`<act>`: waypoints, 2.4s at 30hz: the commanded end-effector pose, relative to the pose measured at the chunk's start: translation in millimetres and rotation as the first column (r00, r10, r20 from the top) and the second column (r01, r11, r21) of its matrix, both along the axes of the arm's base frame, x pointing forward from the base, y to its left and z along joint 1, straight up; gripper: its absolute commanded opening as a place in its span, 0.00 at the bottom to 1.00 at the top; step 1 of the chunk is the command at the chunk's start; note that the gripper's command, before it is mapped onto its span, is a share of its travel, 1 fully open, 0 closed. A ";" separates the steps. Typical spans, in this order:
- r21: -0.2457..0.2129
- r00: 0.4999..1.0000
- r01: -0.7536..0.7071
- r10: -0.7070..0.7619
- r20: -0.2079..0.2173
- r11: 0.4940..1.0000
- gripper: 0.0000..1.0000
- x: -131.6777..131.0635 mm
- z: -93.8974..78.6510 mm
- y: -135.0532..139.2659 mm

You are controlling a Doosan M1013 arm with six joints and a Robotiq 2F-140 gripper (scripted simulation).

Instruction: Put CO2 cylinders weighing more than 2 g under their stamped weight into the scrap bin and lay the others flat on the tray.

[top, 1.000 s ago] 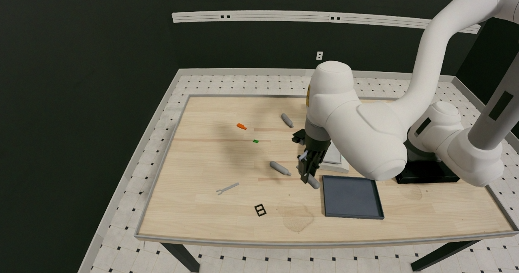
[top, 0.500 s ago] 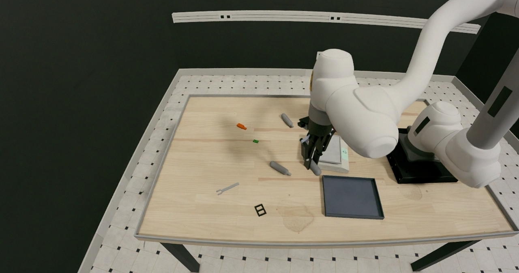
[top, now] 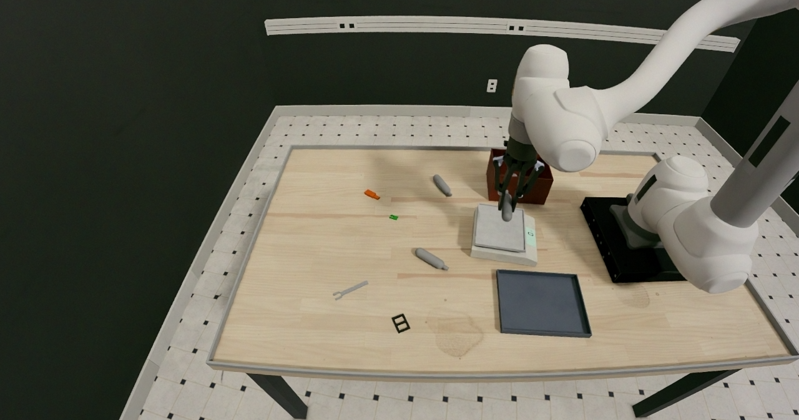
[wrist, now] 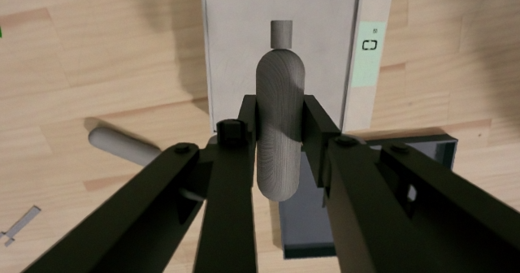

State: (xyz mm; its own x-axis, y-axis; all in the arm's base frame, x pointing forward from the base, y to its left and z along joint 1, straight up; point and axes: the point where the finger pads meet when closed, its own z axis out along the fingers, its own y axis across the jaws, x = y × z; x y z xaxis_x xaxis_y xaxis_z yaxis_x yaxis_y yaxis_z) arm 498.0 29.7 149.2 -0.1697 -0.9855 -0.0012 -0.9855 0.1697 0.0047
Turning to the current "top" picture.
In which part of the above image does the grey table edge trim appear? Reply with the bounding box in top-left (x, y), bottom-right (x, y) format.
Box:
top-left (205, 145), bottom-right (799, 379)

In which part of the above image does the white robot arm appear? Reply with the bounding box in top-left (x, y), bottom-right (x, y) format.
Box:
top-left (508, 0), bottom-right (799, 294)

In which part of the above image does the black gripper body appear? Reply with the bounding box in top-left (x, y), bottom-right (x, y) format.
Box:
top-left (503, 136), bottom-right (538, 172)

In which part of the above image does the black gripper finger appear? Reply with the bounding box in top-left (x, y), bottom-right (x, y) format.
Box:
top-left (493, 155), bottom-right (517, 210)
top-left (512, 161), bottom-right (545, 212)

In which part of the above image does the white digital scale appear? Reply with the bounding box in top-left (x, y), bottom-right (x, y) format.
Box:
top-left (470, 203), bottom-right (537, 266)

